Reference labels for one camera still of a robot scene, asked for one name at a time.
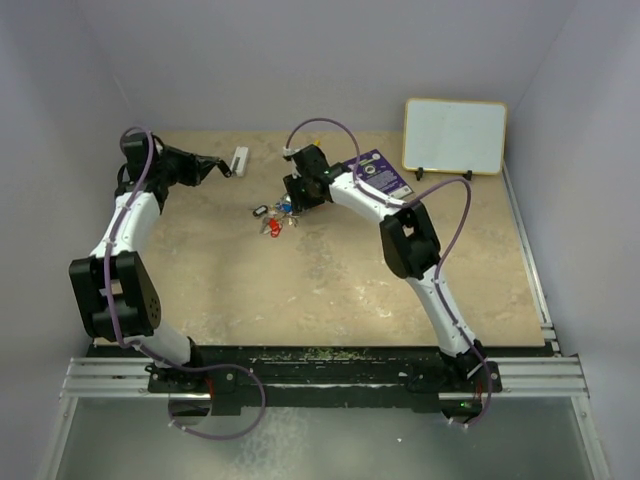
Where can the purple paperback book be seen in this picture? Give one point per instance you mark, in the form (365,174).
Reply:
(377,177)

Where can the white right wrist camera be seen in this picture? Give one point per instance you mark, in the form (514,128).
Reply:
(288,155)

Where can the black white key tag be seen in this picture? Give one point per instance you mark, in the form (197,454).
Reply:
(227,171)

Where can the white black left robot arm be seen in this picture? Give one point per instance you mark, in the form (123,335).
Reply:
(115,295)

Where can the black whiteboard stand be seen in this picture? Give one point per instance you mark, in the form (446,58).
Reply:
(420,173)

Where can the yellow framed whiteboard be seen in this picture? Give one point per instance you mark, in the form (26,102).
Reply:
(454,136)

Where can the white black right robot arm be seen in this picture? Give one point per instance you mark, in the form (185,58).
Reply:
(411,248)

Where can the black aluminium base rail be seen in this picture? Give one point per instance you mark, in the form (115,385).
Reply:
(413,378)

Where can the large metal keyring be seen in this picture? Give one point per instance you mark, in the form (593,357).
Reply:
(286,218)

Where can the white stapler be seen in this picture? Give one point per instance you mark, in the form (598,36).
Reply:
(239,161)

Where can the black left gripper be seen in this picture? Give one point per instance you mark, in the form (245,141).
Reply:
(197,167)

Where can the red key tag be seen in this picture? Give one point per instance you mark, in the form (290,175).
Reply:
(275,227)

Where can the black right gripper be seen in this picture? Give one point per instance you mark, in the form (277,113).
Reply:
(297,201)

